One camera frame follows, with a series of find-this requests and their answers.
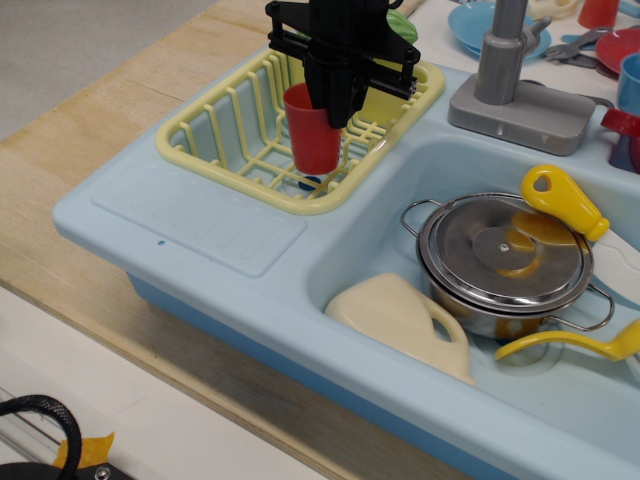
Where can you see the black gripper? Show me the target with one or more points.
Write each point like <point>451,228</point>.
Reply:
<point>346,47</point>

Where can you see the red plastic cup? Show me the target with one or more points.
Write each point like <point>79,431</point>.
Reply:
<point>315,143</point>

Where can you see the orange plastic cup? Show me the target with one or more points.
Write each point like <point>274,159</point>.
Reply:
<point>598,13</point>

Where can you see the blue plastic cup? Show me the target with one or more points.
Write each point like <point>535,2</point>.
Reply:
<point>628,98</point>

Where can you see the green bitter gourd toy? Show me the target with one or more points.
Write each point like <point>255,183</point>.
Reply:
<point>402,26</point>

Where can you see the yellow dish rack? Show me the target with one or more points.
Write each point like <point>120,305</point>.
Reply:
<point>236,134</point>

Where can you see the blue plastic plate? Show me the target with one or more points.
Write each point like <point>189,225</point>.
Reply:
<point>469,23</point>

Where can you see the grey toy faucet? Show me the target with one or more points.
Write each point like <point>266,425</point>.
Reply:
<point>496,102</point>

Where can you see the cream toy item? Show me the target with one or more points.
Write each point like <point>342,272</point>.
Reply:
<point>556,9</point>

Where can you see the grey plastic fork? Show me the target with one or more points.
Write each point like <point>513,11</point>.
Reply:
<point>572,49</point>

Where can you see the cream plastic jug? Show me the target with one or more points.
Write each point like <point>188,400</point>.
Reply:
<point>388,309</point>

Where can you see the steel pot with lid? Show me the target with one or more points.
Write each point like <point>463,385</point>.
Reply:
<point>503,269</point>

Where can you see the light blue toy sink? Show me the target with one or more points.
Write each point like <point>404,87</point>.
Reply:
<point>322,282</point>

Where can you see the red plastic plate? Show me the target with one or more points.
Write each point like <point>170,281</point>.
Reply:
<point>612,48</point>

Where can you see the wooden board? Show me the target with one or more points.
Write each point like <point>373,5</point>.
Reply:
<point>80,80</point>

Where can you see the red pot in corner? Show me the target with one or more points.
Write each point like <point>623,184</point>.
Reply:
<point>625,154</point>

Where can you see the yellow plastic ladle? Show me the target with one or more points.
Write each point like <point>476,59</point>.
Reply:
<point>622,346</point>

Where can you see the yellow tape piece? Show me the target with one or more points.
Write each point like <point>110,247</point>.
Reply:
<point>94,451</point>

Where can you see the black device base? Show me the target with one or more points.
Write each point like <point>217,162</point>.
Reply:
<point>37,471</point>

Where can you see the yellow handled toy knife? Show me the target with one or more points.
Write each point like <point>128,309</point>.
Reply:
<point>552,191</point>

